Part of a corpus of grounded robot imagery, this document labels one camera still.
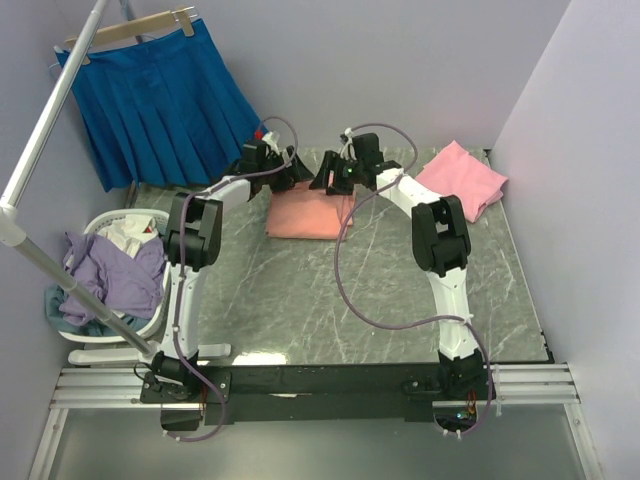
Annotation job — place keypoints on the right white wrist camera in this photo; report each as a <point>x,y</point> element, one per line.
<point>347,151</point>

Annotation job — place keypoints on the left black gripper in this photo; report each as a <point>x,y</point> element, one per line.
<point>287,181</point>

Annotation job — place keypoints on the blue pleated skirt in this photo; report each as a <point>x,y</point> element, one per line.
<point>166,112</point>

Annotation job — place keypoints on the white clothes rack pole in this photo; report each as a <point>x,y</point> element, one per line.
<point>14,236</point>

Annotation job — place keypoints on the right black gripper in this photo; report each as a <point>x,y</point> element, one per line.
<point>330,163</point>

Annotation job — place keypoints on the wooden clip hanger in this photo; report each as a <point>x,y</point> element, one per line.
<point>139,29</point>

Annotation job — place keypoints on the white laundry basket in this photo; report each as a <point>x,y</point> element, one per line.
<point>97,224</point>

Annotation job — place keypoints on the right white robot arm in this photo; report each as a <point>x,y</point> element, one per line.
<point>440,241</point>

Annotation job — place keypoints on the black base beam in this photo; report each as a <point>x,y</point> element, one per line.
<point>243,393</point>

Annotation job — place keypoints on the salmon orange t shirt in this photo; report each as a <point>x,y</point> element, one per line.
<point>303,213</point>

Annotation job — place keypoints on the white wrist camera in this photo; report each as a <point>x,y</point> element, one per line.
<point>271,138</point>
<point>347,151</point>

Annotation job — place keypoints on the folded pink t shirt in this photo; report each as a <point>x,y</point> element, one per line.
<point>454,171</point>

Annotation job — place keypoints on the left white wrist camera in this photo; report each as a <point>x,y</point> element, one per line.
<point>271,138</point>

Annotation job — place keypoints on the aluminium rail frame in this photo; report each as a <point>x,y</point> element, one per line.
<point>526,384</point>

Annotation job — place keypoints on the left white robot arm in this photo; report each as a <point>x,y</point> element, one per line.
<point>193,238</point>

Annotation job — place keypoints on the blue grey cloth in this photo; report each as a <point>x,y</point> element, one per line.
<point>67,315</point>

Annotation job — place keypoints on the white garment in basket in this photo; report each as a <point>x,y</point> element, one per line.
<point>130,233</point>

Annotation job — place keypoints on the lavender shirt in basket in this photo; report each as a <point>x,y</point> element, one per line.
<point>131,286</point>

